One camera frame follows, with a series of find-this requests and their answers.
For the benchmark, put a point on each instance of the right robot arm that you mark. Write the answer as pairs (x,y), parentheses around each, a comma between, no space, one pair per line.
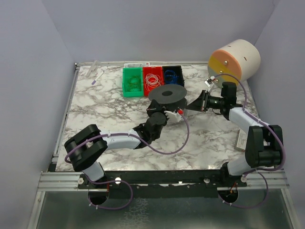
(264,145)

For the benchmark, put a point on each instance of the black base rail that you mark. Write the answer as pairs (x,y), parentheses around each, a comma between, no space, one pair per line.
(161,184)

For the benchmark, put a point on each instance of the green plastic bin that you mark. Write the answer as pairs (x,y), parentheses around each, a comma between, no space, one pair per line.
(132,82)

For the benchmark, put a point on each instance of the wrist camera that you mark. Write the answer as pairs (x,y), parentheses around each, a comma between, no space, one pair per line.
(210,83)
(174,117)

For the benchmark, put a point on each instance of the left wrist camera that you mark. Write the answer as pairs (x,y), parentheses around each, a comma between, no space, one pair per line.
(174,117)

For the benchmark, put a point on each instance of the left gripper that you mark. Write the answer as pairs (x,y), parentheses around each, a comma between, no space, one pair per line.
(154,108)

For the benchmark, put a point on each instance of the black spool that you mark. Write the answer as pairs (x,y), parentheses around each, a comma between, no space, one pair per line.
(171,96)

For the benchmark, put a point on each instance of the white label card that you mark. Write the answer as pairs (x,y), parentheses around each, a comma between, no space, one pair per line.
(136,64)

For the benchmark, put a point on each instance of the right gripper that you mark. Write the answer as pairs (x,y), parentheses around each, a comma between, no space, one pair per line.
(205,101)

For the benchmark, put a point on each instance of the purple capped marker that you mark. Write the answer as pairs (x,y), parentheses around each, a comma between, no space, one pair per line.
(97,78)

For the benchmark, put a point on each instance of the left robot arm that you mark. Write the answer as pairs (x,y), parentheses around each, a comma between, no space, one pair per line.
(84,148)

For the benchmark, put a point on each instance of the large cylinder drum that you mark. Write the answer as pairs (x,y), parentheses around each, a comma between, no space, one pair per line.
(239,58)

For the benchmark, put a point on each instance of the red plastic bin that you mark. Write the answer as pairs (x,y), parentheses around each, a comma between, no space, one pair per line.
(152,78)

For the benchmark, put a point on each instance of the small white box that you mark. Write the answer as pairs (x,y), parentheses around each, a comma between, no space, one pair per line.
(240,142)

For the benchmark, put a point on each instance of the black plastic bin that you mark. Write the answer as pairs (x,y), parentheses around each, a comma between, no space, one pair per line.
(173,75)

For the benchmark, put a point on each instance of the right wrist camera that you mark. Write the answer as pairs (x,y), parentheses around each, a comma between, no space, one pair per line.
(210,83)

